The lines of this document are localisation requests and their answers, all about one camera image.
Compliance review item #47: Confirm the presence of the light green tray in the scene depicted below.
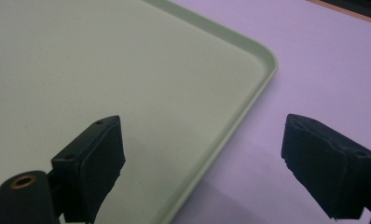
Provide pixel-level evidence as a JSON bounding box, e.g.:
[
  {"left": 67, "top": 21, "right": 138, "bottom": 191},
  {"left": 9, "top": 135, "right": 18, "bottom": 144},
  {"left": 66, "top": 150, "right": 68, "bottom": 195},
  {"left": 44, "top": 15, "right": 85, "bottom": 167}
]
[{"left": 0, "top": 0, "right": 280, "bottom": 224}]

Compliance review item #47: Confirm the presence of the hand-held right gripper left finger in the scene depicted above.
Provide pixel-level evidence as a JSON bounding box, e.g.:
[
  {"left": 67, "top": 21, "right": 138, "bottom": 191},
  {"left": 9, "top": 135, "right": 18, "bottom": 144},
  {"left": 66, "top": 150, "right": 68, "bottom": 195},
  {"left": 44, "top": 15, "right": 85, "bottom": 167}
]
[{"left": 50, "top": 115, "right": 127, "bottom": 224}]

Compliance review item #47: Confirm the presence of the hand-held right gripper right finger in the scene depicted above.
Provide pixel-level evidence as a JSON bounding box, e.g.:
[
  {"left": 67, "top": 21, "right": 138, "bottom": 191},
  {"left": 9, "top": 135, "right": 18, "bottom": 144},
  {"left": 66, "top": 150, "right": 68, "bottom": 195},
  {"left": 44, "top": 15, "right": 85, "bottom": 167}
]
[{"left": 281, "top": 113, "right": 371, "bottom": 220}]

